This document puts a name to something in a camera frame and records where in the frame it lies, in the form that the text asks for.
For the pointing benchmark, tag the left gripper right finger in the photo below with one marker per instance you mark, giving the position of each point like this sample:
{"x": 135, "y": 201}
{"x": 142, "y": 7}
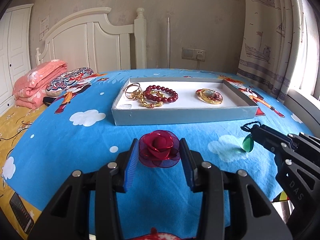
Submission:
{"x": 233, "y": 205}

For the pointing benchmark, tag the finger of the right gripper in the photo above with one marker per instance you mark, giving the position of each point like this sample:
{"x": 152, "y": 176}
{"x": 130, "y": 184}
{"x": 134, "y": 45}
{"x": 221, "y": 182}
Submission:
{"x": 275, "y": 142}
{"x": 304, "y": 141}

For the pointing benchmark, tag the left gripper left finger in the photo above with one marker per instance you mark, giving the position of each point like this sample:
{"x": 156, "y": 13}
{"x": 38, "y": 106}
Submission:
{"x": 66, "y": 216}

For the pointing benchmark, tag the red fabric rose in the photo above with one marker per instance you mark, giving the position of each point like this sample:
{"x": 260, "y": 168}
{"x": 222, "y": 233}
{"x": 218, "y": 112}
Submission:
{"x": 159, "y": 149}

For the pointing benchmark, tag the gold bangle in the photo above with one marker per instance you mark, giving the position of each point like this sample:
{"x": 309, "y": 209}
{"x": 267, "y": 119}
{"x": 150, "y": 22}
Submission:
{"x": 218, "y": 97}

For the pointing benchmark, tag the silver gold ring bangles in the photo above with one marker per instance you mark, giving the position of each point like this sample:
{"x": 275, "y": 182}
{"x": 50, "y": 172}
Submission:
{"x": 133, "y": 91}

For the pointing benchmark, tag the jade pendant pink knot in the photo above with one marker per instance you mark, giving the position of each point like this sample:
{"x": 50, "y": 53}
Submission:
{"x": 209, "y": 94}

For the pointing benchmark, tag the black remote on bed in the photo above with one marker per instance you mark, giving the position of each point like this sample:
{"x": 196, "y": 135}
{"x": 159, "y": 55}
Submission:
{"x": 21, "y": 214}

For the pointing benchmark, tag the blue cartoon tablecloth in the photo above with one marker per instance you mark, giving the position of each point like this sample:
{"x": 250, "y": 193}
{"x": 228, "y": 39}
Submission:
{"x": 77, "y": 132}

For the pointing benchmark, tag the yellow floral bedsheet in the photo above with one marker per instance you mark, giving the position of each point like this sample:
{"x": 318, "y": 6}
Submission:
{"x": 14, "y": 123}

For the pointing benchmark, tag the black fan on bed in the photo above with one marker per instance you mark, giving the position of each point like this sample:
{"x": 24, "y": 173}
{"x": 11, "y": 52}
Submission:
{"x": 48, "y": 100}

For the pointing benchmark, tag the ship print curtain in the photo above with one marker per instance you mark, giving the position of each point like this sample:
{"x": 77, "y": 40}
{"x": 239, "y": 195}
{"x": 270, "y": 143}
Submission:
{"x": 272, "y": 36}

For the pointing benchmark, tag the pink folded quilt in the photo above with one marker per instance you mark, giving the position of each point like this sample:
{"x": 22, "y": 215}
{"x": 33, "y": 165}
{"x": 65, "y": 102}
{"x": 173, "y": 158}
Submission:
{"x": 30, "y": 89}

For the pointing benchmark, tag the patterned pillow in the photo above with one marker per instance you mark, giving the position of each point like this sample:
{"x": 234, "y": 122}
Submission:
{"x": 66, "y": 80}

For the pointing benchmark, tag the grey shallow tray box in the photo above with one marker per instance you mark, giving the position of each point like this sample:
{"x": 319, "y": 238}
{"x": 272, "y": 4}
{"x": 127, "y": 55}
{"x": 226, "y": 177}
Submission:
{"x": 188, "y": 108}

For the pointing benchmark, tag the silver metal pole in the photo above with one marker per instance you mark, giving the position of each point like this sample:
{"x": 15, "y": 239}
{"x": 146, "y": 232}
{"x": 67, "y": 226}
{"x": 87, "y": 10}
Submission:
{"x": 168, "y": 42}

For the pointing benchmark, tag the white bed headboard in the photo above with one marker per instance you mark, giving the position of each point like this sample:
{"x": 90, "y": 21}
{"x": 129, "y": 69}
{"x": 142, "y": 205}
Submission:
{"x": 88, "y": 39}

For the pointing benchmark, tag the white wardrobe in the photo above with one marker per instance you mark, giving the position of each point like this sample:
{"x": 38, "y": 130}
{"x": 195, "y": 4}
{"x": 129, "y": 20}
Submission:
{"x": 14, "y": 51}

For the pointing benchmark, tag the wall switch socket panel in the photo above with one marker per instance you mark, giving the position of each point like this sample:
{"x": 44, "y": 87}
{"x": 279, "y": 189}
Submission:
{"x": 193, "y": 54}

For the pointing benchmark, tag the wall paper notice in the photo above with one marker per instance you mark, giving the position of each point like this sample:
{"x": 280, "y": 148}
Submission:
{"x": 44, "y": 27}

